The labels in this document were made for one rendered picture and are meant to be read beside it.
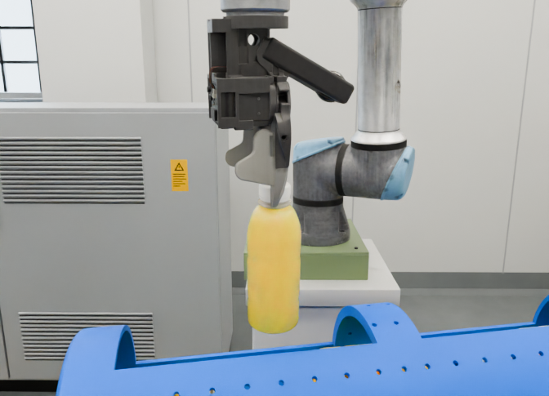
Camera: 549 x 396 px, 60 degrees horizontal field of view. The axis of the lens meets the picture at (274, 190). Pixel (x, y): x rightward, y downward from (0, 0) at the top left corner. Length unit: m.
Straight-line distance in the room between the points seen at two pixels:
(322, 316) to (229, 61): 0.66
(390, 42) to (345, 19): 2.45
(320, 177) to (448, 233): 2.78
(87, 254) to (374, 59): 1.79
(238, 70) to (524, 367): 0.54
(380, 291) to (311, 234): 0.19
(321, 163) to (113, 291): 1.62
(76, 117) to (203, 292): 0.98
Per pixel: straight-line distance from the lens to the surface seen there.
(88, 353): 0.68
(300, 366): 0.64
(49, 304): 2.60
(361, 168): 0.99
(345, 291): 1.01
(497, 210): 3.84
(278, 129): 0.51
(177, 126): 2.15
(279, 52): 0.53
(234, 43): 0.52
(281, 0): 0.52
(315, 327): 1.05
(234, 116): 0.55
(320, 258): 1.02
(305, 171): 1.04
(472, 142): 3.66
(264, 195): 0.57
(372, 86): 0.97
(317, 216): 1.05
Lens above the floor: 1.57
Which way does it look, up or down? 13 degrees down
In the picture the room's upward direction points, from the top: straight up
